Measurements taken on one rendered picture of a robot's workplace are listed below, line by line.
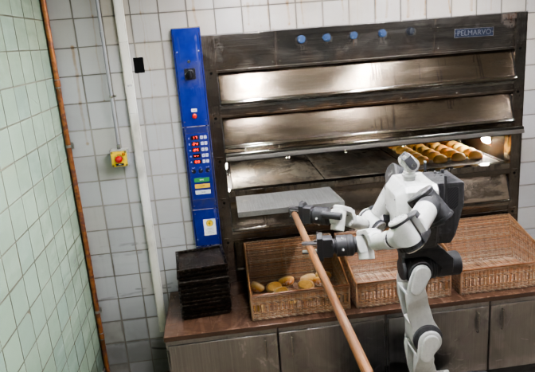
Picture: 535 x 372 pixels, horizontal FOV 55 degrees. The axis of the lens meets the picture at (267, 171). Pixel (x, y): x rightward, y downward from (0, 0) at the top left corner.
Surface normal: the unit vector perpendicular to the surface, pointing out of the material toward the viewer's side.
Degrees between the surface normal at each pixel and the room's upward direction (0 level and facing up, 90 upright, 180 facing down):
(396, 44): 90
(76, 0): 90
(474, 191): 70
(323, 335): 90
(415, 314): 90
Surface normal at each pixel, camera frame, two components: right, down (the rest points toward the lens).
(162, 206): 0.11, 0.24
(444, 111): 0.07, -0.11
